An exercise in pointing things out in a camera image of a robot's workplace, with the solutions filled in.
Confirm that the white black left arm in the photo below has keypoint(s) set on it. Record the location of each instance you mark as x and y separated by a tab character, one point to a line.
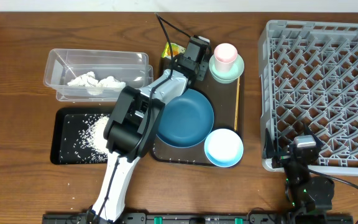
132	128

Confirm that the grey dishwasher rack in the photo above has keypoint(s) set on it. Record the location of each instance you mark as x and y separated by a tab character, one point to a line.
309	74

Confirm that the mint green bowl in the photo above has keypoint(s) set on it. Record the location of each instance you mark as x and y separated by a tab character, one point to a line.
235	72

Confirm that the wooden chopstick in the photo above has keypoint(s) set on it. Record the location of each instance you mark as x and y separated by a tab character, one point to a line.
237	104

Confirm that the black rectangular tray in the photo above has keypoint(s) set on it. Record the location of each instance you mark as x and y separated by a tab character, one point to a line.
58	127

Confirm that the clear plastic bin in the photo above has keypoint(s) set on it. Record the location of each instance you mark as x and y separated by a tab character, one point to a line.
63	65

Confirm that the white tissue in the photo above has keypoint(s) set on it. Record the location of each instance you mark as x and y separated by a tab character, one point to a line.
94	86

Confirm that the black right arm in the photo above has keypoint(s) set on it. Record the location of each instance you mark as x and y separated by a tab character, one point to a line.
310	195

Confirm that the pink plastic cup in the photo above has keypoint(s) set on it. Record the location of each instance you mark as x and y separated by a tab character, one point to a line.
225	55

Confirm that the green yellow snack wrapper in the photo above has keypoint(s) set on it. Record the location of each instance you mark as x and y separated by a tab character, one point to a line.
172	50

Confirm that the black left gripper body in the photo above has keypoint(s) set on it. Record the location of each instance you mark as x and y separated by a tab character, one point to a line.
199	72

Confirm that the dark blue plate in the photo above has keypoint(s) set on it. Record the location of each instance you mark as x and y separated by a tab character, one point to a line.
186	120

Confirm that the white rice pile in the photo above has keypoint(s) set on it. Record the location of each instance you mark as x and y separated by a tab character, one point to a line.
82	139

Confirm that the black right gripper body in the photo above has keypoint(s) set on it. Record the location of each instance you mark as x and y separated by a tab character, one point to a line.
281	159

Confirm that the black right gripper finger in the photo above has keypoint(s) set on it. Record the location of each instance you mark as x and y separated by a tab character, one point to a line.
311	130
269	149

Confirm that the light blue small bowl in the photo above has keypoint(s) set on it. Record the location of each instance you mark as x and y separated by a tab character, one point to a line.
223	148

